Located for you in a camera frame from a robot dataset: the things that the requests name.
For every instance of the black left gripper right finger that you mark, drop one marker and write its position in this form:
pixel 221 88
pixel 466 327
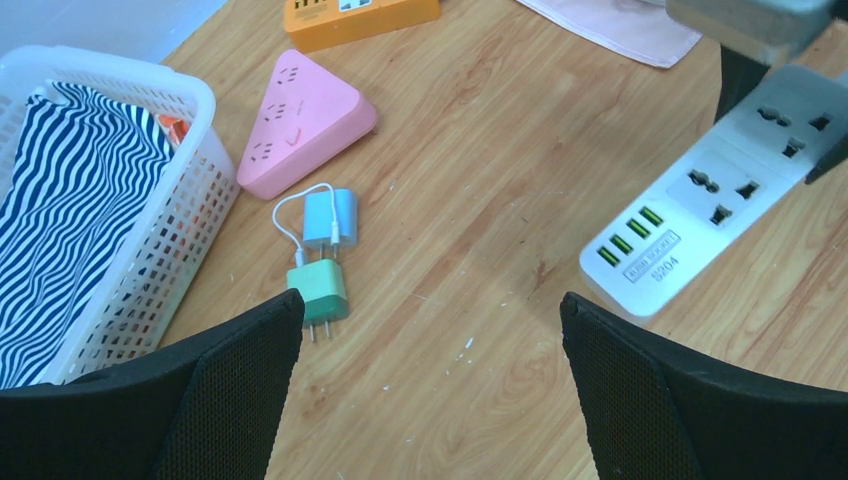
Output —
pixel 656 409

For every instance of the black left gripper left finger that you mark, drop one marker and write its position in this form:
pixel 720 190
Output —
pixel 206 407

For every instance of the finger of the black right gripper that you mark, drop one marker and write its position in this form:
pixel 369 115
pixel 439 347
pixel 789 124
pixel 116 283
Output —
pixel 739 76
pixel 828 161

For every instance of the green plug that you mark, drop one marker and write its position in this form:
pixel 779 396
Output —
pixel 322 288

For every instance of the blue plug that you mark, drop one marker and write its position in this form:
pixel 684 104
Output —
pixel 318 218

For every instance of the pink cloth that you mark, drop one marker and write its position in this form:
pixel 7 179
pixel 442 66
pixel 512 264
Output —
pixel 639 30

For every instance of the white plastic basket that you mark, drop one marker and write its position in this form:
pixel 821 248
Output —
pixel 151 272

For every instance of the blue white striped cloth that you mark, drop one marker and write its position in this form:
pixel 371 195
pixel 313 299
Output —
pixel 84 169

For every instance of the pink triangular power strip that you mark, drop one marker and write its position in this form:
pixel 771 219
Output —
pixel 308 115

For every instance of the orange power strip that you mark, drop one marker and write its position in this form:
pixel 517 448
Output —
pixel 317 25

